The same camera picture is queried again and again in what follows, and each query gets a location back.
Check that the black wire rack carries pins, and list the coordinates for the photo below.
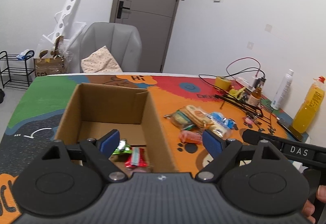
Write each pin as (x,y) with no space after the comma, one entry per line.
(244,105)

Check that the brown paper bag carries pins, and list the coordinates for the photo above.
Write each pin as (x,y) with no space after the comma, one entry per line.
(49,57)

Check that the pink wafer snack packet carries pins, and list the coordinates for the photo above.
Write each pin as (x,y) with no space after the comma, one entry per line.
(190,137)

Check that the white power strip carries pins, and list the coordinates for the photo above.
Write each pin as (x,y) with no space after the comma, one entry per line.
(249,84)

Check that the teal cracker packet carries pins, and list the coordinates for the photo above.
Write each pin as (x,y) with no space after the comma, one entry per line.
(180,120)

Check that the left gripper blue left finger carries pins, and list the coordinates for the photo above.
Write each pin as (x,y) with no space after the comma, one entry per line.
(109,143)

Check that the dotted beige cushion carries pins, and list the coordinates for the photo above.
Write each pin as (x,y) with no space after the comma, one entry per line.
(100,61)

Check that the blue snack packet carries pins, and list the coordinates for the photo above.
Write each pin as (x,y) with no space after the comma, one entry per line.
(221,119)

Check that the green candy packet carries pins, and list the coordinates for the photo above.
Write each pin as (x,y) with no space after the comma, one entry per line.
(123,148)

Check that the grey padded chair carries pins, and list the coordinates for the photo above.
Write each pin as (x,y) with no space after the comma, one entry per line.
(122,41)

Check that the orange juice bottle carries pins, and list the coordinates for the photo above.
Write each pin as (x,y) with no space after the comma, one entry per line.
(310,106)

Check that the key bunch with pink charm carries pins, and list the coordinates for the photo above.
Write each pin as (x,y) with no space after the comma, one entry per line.
(251,122)

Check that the yellow tape roll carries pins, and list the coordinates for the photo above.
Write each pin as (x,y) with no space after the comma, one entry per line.
(222,83)

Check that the black shoe rack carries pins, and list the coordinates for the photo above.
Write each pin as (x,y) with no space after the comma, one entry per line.
(17,73)

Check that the brown cardboard box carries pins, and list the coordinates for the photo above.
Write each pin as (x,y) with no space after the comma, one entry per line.
(96,109)

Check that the colourful cartoon table mat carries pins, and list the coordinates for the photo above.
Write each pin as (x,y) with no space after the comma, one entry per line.
(44,180)

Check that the long white bread packet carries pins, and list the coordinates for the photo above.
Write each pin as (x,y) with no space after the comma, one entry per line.
(219,129)

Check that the white spray bottle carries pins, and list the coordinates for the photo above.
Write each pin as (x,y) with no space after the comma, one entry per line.
(282,90)

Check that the white perforated rack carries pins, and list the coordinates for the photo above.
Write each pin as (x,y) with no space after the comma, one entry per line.
(66,25)

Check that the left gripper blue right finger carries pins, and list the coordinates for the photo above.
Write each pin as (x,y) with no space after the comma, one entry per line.
(212,143)

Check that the grey door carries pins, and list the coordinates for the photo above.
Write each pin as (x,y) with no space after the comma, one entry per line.
(154,21)

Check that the black phone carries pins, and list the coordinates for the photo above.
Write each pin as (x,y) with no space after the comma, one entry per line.
(290,130)

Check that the amber sauce bottle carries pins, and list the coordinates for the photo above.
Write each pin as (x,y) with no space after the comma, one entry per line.
(255,96)

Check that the round biscuit sleeve packet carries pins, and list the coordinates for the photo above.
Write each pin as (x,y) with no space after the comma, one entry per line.
(197,116)

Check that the yellow plastic bag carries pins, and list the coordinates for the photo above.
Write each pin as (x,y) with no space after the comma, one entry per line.
(237,93)

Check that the red white snack packet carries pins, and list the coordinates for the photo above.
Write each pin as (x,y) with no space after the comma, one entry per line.
(137,158)

